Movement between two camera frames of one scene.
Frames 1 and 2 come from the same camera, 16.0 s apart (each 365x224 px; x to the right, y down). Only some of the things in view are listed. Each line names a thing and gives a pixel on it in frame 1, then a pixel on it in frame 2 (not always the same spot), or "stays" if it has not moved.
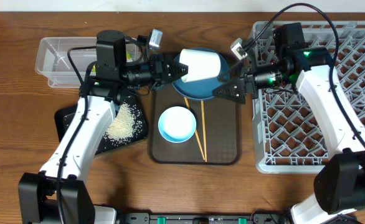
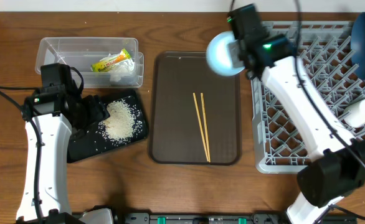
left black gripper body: (142, 74) → (89, 112)
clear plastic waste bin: (53, 62) stays
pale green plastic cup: (202, 65) → (362, 112)
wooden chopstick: (196, 133) → (197, 107)
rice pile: (126, 126) stays
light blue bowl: (177, 124) → (217, 54)
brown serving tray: (217, 139) stays
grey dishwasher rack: (287, 136) stays
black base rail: (262, 218) stays
